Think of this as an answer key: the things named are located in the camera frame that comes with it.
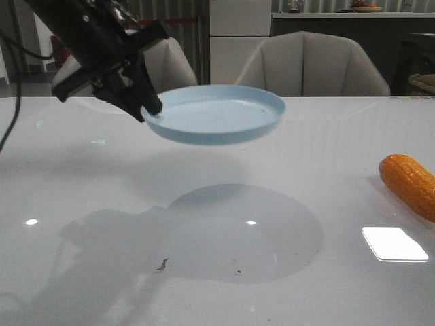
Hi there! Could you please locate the black cable on left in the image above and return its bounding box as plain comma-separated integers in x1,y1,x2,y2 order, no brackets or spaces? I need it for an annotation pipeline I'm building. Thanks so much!
0,0,55,153

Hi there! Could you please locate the dark wooden chair far right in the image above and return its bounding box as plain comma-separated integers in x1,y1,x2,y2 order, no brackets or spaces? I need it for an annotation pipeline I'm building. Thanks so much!
391,33,434,96

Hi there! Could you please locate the dark counter with grey top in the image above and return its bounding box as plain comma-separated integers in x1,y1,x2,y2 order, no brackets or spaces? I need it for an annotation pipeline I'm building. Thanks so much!
270,12,434,87

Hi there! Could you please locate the grey chair on left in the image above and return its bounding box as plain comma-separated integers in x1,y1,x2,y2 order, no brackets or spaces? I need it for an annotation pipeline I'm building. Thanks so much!
52,37,198,97

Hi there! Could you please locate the white cabinet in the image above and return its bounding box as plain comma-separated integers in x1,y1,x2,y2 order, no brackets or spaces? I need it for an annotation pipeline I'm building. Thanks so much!
209,1,272,84

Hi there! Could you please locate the grey chair on right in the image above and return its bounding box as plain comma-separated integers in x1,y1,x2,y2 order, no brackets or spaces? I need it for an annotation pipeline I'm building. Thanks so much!
236,31,390,97

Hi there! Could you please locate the fruit bowl on counter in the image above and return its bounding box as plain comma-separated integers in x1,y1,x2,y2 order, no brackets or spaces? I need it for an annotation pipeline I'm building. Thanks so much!
351,0,383,13

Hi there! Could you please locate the red barrier belt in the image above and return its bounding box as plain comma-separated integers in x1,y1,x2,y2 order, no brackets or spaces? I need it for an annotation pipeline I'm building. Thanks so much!
137,17,198,25

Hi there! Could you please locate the light blue round plate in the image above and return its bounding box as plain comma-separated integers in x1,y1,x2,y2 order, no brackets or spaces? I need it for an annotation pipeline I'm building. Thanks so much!
141,85,285,145

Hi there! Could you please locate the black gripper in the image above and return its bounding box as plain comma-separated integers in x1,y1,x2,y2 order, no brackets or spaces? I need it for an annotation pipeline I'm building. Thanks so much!
27,1,168,122

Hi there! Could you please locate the grey chair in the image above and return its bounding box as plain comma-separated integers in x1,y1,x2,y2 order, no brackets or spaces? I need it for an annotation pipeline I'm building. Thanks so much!
236,31,390,97
52,37,198,97

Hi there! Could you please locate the orange toy corn cob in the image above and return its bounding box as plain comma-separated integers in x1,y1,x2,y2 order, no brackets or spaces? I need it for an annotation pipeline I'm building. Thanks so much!
379,153,434,223

